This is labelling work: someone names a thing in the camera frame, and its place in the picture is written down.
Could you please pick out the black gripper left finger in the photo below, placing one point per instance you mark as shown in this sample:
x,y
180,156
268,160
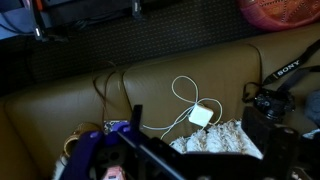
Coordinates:
x,y
136,120

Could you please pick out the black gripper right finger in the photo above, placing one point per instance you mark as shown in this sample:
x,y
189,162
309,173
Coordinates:
x,y
263,136

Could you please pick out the blue white patterned tile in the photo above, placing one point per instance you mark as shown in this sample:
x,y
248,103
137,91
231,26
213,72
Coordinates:
x,y
113,125

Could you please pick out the white shaggy pillow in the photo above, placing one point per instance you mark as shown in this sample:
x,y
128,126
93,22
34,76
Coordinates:
x,y
216,138

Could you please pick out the white power adapter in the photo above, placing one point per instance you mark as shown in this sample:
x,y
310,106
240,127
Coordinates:
x,y
201,115

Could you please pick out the brown leather sofa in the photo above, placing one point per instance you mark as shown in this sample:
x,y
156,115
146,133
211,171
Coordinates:
x,y
50,116

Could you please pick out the black robot stand base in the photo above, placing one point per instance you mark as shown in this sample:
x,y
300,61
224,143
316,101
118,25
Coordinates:
x,y
83,11

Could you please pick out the red woven basket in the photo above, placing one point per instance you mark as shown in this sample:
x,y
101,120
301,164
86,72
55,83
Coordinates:
x,y
280,13

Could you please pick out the black Sony camera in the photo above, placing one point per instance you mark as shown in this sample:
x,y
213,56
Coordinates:
x,y
275,103

